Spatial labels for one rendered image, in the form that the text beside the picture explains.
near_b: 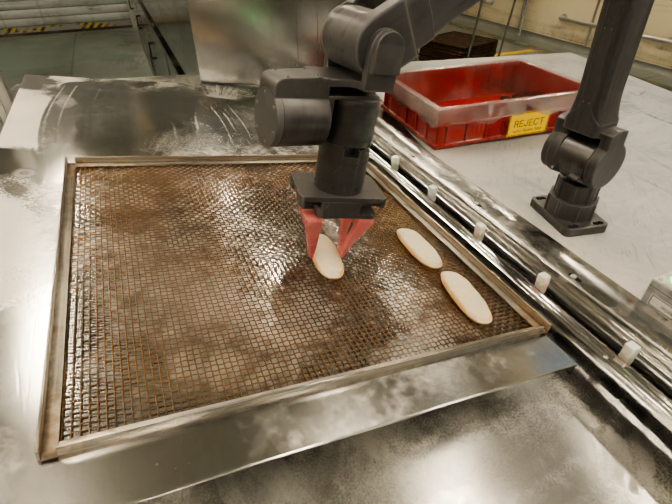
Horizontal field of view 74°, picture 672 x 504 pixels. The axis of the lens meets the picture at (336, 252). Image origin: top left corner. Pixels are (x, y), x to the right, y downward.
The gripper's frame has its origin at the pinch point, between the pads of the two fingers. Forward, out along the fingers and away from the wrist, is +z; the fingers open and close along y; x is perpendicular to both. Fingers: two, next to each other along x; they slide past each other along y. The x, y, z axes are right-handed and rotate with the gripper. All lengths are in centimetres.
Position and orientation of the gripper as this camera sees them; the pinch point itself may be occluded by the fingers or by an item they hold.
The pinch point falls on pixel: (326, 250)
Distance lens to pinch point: 56.6
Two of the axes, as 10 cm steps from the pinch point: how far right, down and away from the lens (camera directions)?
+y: 9.5, -0.1, 3.0
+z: -1.6, 8.3, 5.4
